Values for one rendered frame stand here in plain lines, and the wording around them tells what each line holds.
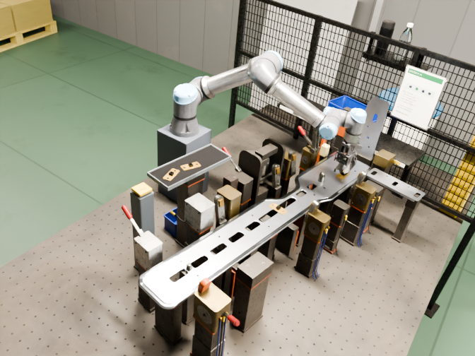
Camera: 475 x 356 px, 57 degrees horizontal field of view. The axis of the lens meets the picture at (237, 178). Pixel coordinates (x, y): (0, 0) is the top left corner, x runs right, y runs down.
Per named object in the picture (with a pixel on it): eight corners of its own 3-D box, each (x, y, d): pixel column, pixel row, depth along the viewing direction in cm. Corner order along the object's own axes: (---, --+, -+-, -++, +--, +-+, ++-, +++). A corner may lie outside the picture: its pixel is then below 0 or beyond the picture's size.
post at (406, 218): (399, 243, 229) (418, 200, 212) (391, 238, 231) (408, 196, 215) (403, 239, 232) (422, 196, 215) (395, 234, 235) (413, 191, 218)
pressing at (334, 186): (172, 318, 145) (172, 315, 144) (131, 279, 157) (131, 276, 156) (373, 169, 231) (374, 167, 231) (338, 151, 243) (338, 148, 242)
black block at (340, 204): (336, 258, 216) (350, 213, 199) (319, 247, 221) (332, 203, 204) (341, 253, 219) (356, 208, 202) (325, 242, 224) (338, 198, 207)
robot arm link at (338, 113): (321, 112, 197) (345, 118, 195) (326, 102, 206) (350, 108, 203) (318, 127, 202) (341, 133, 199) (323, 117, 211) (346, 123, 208)
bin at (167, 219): (175, 238, 216) (175, 224, 211) (162, 228, 222) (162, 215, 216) (191, 228, 223) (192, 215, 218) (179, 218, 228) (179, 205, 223)
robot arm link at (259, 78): (251, 61, 185) (342, 130, 186) (259, 53, 194) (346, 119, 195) (238, 81, 193) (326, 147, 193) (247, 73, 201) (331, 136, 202)
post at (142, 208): (143, 276, 195) (139, 200, 169) (133, 266, 199) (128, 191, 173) (157, 268, 200) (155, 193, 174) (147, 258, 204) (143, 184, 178)
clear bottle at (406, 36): (401, 62, 241) (413, 25, 229) (391, 58, 244) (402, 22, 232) (406, 60, 245) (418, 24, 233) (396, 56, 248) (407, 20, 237)
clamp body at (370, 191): (357, 250, 222) (376, 197, 202) (338, 238, 228) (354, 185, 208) (364, 244, 226) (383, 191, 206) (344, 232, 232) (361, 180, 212)
